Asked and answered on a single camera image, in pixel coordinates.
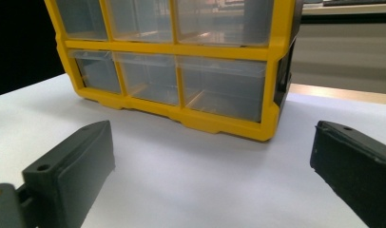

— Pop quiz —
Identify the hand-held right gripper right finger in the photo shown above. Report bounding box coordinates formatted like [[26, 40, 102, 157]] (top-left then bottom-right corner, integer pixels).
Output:
[[309, 120, 386, 228]]

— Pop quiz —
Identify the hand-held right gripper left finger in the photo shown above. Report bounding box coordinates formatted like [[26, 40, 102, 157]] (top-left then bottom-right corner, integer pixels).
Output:
[[21, 120, 116, 228]]

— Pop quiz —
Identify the yellow drawer cabinet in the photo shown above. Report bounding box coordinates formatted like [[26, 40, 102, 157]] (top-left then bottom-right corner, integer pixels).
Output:
[[44, 0, 304, 143]]

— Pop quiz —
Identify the clear plastic drawer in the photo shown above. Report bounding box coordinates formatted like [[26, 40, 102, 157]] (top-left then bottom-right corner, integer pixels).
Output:
[[68, 48, 123, 95], [112, 51, 181, 107], [105, 0, 174, 44], [176, 55, 267, 124], [175, 0, 275, 48]]

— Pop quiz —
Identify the beige background desk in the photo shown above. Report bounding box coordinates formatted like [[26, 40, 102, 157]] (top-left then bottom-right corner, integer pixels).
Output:
[[300, 2, 386, 16]]

